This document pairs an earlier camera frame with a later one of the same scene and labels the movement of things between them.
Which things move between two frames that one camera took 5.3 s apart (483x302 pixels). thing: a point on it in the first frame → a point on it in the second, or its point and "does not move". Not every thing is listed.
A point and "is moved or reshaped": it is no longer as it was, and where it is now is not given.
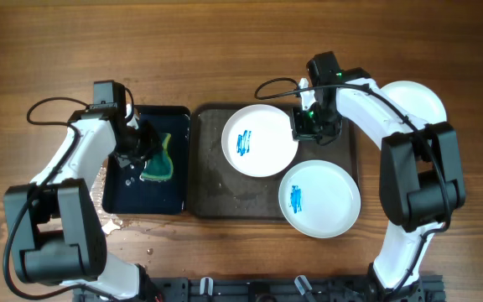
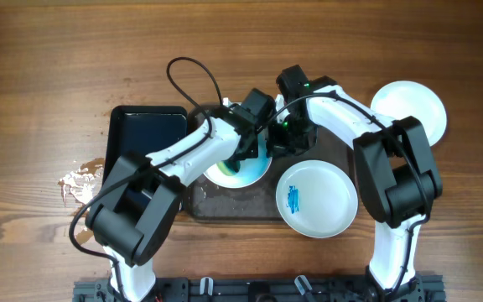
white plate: [257, 141] is moved or reshaped
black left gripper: [153, 145] → [252, 153]
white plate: [319, 198] does not move
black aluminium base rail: [314, 288] does not move
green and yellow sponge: [160, 167] is moved or reshaped
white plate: [418, 100] does not move
